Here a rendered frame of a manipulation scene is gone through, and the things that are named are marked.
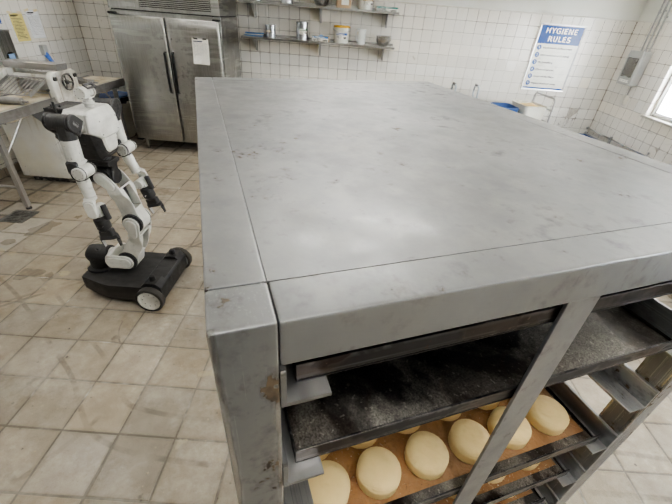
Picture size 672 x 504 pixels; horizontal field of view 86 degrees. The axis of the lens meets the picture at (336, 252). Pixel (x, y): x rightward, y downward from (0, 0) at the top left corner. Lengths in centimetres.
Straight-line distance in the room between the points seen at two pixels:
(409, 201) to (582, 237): 12
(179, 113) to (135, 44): 93
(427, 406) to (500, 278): 15
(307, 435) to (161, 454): 200
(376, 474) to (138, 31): 580
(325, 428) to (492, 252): 18
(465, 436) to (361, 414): 23
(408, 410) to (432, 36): 614
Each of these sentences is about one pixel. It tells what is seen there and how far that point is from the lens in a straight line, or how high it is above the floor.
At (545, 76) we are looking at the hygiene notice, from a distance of 692.
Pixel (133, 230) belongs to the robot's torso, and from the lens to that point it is 287.
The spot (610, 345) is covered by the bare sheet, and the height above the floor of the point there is 167.
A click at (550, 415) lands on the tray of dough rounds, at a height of 151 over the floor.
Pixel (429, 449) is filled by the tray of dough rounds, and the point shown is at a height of 151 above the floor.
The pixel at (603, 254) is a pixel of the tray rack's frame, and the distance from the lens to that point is 28.
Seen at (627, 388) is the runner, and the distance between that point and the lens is 58.
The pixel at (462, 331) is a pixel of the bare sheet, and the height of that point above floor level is 177.
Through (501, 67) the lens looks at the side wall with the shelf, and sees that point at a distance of 665.
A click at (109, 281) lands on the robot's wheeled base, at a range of 314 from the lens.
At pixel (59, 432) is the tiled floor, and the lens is 257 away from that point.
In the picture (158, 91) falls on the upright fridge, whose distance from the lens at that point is 599.
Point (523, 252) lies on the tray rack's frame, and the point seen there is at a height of 182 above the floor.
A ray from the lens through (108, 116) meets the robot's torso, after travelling 271.
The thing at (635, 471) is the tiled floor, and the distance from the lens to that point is 276.
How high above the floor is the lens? 193
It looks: 34 degrees down
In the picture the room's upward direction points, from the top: 5 degrees clockwise
